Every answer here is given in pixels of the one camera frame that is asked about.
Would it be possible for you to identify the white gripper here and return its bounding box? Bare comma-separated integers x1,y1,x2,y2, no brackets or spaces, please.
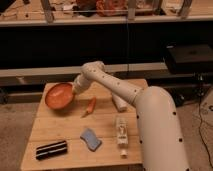
72,74,91,94

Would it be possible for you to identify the orange ceramic bowl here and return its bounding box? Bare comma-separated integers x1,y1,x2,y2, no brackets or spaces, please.
45,83,74,110

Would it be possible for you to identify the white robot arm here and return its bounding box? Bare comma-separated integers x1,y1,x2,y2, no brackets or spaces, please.
73,61,190,171

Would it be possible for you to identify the orange carrot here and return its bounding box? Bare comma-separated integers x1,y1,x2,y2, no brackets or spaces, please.
82,97,96,117

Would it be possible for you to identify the white cylinder on table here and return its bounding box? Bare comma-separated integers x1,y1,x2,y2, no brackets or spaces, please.
112,94,127,112

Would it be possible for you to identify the blue sponge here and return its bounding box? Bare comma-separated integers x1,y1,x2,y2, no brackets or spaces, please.
80,128,102,152

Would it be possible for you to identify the black striped rectangular block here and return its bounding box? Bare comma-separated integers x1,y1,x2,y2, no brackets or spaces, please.
36,140,68,160

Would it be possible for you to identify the orange object on shelf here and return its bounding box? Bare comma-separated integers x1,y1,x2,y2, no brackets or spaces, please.
96,0,127,16

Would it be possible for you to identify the black box on shelf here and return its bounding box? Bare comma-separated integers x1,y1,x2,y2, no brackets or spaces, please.
164,44,213,74

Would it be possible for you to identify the black cable on floor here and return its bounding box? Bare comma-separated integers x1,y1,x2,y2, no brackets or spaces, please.
197,74,213,158

